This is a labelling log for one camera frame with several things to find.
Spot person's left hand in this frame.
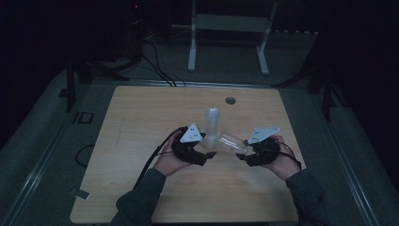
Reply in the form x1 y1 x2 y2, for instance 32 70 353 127
153 133 197 177

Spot metal floor rail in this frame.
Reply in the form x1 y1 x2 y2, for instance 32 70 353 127
92 78 277 89
310 92 382 226
0 119 74 226

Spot black looped floor cable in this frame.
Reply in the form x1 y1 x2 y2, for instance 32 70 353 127
74 143 96 168

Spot clear test tube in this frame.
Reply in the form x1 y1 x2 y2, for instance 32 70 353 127
218 131 254 155

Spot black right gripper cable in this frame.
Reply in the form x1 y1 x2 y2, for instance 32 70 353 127
276 141 303 171

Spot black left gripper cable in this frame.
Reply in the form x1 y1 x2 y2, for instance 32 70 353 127
134 126 188 190

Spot grey tape piece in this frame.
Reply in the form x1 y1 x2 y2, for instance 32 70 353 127
69 187 91 201

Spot black metal stand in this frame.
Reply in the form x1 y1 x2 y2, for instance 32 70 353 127
272 60 350 123
64 56 130 113

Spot white metal stand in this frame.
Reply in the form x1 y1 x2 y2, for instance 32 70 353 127
187 0 279 76

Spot black floor cables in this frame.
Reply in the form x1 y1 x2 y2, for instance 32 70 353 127
140 40 186 88

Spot dark equipment rack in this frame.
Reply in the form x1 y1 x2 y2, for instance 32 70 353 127
123 0 146 62

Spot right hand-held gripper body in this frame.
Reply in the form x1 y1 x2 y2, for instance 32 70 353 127
246 126 281 168

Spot person's right hand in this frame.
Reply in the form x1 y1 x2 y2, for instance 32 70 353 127
264 135 302 181

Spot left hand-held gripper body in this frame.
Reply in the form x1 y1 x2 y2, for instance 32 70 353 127
171 122 208 167

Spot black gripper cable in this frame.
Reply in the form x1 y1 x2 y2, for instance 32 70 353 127
276 141 303 171
134 126 188 190

